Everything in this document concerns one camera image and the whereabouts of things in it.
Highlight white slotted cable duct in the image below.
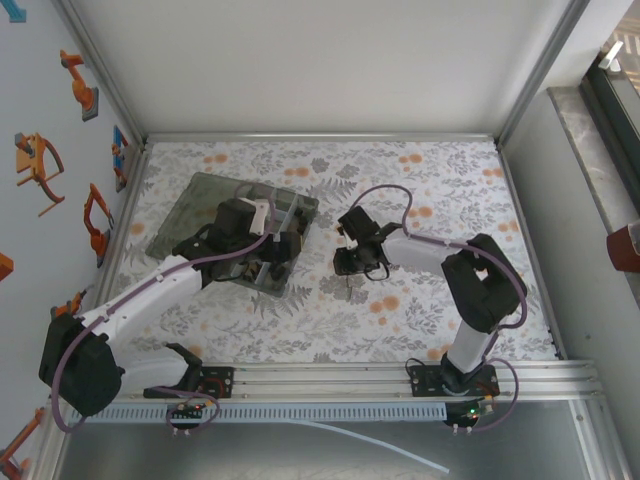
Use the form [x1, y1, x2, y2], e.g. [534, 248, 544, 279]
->
[99, 402, 450, 423]

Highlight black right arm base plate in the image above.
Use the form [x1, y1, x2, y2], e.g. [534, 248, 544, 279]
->
[409, 363, 501, 400]

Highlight white window handle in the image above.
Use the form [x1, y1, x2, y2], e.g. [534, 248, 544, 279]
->
[598, 39, 625, 72]

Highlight grey metal shelf panel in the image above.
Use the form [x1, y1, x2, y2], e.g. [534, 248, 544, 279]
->
[49, 419, 601, 480]

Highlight aluminium side rail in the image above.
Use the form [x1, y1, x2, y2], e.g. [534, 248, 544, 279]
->
[84, 142, 151, 321]

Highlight dark window frame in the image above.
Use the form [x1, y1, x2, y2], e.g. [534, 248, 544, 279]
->
[579, 49, 640, 201]

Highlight aluminium cross rail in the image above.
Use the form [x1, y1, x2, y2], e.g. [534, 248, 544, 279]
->
[142, 131, 501, 147]

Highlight grey stone window sill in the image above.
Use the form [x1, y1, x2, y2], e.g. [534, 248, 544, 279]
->
[546, 86, 640, 236]

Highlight floral grey and orange mat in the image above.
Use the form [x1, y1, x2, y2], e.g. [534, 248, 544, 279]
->
[94, 139, 561, 365]

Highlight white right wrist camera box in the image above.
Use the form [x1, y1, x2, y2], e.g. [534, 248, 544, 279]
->
[335, 224, 359, 254]

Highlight translucent grey compartment organizer box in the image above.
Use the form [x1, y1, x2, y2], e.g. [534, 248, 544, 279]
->
[146, 172, 321, 297]

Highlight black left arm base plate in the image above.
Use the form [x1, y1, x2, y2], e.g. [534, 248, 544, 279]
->
[143, 365, 237, 400]

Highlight aluminium frame post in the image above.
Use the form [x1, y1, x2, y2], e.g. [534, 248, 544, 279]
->
[53, 0, 149, 146]
[494, 0, 592, 147]

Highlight aluminium mounting rails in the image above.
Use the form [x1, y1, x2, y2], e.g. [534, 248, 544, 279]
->
[48, 360, 607, 404]

